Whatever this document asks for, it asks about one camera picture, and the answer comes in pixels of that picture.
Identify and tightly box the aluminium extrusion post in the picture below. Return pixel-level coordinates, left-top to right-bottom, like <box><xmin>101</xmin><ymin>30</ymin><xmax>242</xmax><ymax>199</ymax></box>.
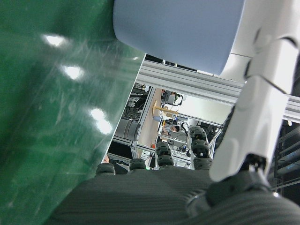
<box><xmin>135</xmin><ymin>54</ymin><xmax>300</xmax><ymax>124</ymax></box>

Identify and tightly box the wooden table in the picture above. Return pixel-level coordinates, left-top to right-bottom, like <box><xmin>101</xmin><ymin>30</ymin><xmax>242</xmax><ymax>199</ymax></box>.
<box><xmin>137</xmin><ymin>88</ymin><xmax>165</xmax><ymax>150</ymax></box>

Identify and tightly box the green conveyor belt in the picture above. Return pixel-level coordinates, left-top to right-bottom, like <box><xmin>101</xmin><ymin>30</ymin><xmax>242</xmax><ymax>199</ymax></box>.
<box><xmin>0</xmin><ymin>0</ymin><xmax>147</xmax><ymax>225</ymax></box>

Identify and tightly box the right robot dexterous hand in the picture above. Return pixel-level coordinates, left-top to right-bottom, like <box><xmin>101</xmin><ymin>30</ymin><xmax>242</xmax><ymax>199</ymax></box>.
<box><xmin>44</xmin><ymin>0</ymin><xmax>300</xmax><ymax>225</ymax></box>

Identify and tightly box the wooden peg stand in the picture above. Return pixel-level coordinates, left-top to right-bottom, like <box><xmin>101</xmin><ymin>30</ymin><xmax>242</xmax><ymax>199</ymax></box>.
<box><xmin>151</xmin><ymin>99</ymin><xmax>179</xmax><ymax>118</ymax></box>

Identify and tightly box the grey office chair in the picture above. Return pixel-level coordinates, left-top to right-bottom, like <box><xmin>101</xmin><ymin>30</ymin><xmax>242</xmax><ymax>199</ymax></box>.
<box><xmin>115</xmin><ymin>119</ymin><xmax>142</xmax><ymax>142</ymax></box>

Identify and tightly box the blue plastic cup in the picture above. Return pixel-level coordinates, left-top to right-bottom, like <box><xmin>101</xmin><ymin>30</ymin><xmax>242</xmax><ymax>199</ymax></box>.
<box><xmin>112</xmin><ymin>0</ymin><xmax>246</xmax><ymax>76</ymax></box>

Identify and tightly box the distant seated person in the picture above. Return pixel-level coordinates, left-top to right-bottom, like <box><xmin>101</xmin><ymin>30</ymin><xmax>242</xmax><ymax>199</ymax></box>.
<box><xmin>164</xmin><ymin>123</ymin><xmax>180</xmax><ymax>137</ymax></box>

